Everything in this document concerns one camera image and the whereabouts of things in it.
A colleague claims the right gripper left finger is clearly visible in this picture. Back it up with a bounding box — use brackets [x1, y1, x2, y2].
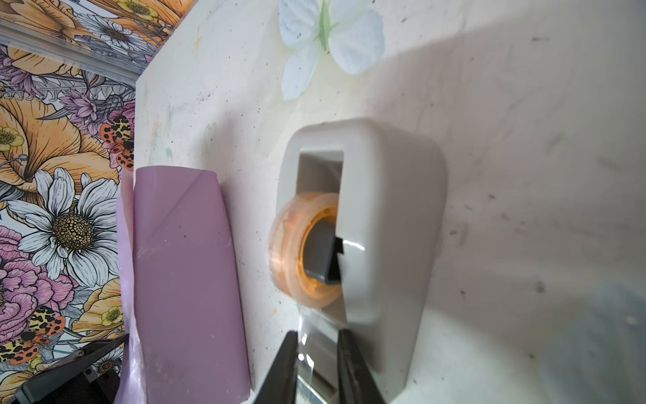
[254, 331, 299, 404]

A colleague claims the pink wrapping paper sheet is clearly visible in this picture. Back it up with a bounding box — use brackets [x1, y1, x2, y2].
[117, 166, 251, 403]

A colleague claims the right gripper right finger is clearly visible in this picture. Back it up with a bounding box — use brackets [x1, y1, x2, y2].
[336, 329, 385, 404]

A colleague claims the left aluminium corner post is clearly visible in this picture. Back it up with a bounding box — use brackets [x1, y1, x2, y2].
[1, 20, 144, 85]

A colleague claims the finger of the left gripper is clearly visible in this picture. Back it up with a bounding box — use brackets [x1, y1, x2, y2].
[14, 334, 129, 404]

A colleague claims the clear adhesive tape strip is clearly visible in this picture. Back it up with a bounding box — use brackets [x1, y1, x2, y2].
[296, 306, 339, 403]

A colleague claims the orange clear tape roll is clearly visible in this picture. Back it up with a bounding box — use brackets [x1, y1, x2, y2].
[268, 192, 342, 309]

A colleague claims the white tape dispenser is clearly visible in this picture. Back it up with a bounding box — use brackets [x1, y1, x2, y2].
[276, 119, 447, 402]

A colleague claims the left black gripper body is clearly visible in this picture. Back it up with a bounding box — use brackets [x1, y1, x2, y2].
[37, 367, 120, 404]

